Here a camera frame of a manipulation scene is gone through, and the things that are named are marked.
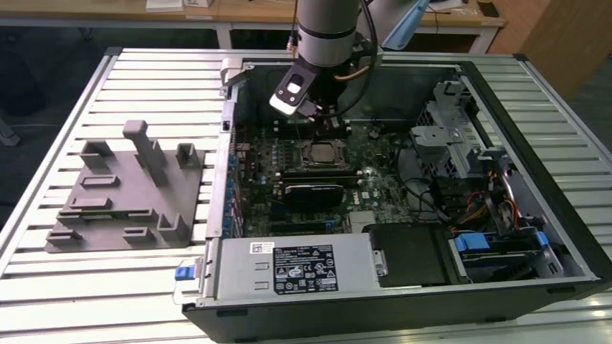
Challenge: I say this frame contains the metal socket cover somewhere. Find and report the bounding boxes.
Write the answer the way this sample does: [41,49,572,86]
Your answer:
[299,140,345,168]

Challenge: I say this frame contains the black plastic shroud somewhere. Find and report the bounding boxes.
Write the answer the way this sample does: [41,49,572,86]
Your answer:
[367,221,455,288]

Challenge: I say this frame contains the black graphics card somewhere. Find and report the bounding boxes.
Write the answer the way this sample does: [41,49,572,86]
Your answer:
[283,181,344,209]

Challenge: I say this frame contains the silver chipset heatsink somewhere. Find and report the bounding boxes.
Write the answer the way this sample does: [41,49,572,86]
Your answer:
[349,210,379,232]

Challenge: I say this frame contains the black RAM slot bank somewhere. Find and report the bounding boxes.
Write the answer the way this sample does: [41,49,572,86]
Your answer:
[280,170,360,187]
[272,118,353,140]

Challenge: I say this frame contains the coloured power wires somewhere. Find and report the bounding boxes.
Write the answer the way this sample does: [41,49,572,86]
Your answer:
[465,170,523,232]

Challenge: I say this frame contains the silver power supply unit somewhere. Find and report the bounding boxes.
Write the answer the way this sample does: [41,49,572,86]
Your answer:
[204,234,387,301]

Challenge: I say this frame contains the blue disk carrier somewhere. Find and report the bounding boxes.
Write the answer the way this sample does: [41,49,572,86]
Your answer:
[452,231,489,254]

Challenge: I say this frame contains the green motherboard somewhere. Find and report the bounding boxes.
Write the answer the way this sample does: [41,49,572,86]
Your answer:
[228,121,417,239]

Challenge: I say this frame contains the grey parts rack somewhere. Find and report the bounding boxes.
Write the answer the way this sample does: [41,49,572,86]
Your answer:
[43,120,208,254]

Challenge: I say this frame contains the wooden desk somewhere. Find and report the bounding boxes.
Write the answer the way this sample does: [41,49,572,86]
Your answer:
[28,0,508,51]

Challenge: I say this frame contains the green RAM stick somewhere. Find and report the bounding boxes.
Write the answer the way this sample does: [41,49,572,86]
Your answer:
[79,210,131,219]

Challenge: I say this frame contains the wooden cabinet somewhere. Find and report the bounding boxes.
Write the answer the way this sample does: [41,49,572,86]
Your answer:
[519,0,612,103]

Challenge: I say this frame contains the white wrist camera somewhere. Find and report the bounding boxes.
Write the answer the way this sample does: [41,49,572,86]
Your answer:
[267,65,320,116]

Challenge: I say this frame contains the black PC case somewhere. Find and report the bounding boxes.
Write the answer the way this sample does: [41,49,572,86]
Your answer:
[181,52,612,344]

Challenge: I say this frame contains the black case cable bundle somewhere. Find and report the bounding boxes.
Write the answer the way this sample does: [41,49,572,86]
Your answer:
[401,135,460,230]

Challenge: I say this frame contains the brass cable connector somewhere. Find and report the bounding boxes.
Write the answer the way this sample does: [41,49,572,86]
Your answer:
[333,66,371,82]

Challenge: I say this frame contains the grey stand foot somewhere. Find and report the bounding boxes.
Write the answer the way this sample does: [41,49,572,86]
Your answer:
[0,116,21,146]

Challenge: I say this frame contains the silver CPU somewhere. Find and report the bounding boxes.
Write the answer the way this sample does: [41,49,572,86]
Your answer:
[305,142,341,162]

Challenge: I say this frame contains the CPU socket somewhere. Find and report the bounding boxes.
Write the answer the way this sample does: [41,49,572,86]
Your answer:
[296,139,347,170]

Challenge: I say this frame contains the silver drive cage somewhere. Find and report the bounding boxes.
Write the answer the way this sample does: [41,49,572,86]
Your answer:
[409,80,496,180]

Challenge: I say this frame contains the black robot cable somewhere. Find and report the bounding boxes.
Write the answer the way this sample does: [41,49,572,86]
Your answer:
[341,0,384,118]

